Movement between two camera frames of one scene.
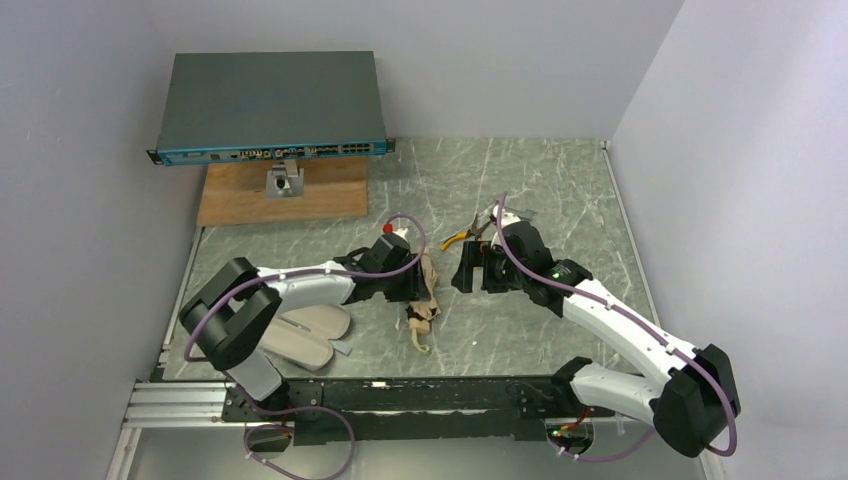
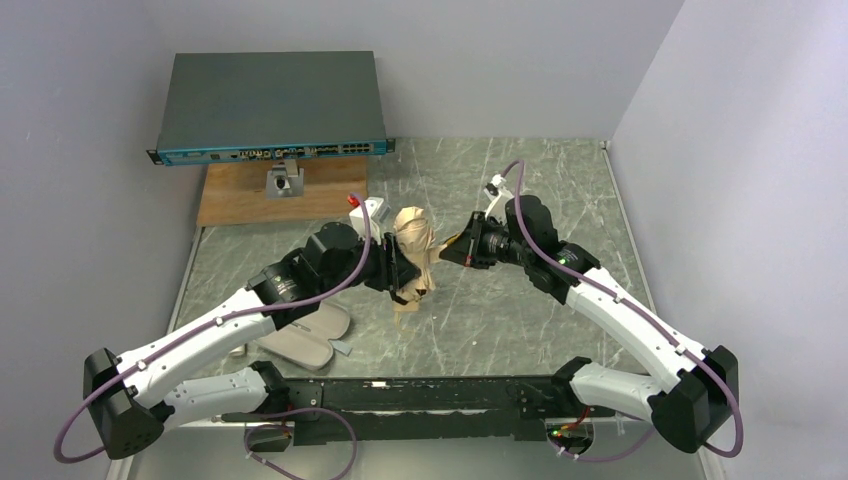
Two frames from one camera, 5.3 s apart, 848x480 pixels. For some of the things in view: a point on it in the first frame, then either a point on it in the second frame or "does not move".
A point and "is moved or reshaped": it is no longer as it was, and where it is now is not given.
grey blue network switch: (289, 106) does not move
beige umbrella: (420, 313) is moved or reshaped
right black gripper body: (478, 269) -> (473, 240)
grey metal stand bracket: (284, 180) does not move
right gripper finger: (475, 254) -> (463, 249)
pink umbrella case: (302, 336) does not move
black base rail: (336, 409) does not move
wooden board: (235, 193) does not move
